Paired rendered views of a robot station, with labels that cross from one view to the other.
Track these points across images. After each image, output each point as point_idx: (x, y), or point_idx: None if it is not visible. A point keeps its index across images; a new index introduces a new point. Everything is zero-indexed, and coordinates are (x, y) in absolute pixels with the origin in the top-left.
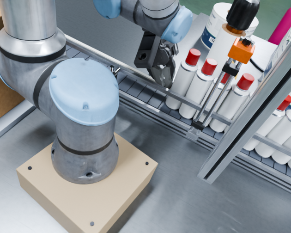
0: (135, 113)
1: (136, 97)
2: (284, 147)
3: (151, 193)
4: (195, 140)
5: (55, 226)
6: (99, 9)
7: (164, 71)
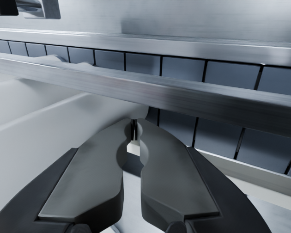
0: (244, 33)
1: (259, 66)
2: None
3: None
4: (69, 31)
5: None
6: None
7: (100, 181)
